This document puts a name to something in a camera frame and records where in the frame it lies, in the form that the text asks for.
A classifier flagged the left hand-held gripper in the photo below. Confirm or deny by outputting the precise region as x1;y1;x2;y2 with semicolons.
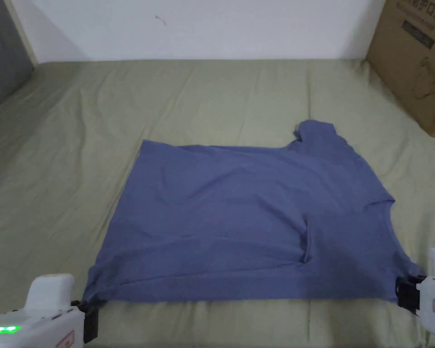
0;274;100;348

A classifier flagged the dark blue shirt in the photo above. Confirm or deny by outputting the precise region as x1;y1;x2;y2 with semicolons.
82;120;425;305

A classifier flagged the bed with pale green sheet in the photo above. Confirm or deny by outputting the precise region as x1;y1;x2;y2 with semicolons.
0;57;435;348

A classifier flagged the brown cardboard carton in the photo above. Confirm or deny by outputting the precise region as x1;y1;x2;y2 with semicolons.
365;0;435;138

